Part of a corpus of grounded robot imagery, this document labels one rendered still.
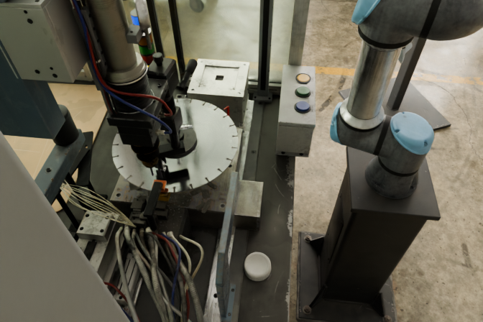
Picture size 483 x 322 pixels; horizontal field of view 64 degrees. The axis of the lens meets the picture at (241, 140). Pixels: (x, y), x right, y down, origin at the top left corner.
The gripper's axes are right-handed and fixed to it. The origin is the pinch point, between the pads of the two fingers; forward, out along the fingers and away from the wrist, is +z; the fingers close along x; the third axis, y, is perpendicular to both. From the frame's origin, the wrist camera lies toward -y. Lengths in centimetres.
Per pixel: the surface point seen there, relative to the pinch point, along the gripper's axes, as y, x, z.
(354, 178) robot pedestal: -34.4, -27.4, 16.3
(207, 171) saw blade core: -77, -15, -4
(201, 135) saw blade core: -73, -4, -4
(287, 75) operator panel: -34.2, 9.3, 1.2
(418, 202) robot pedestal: -25, -44, 16
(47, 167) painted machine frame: -109, -2, -14
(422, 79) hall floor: 115, 43, 91
